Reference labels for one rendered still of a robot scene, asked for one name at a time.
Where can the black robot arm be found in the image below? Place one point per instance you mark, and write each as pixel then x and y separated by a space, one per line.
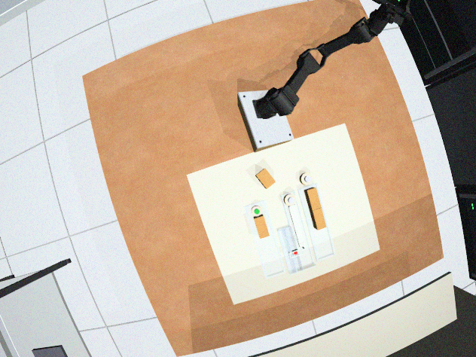
pixel 283 100

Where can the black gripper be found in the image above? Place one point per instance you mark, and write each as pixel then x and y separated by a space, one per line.
pixel 403 10

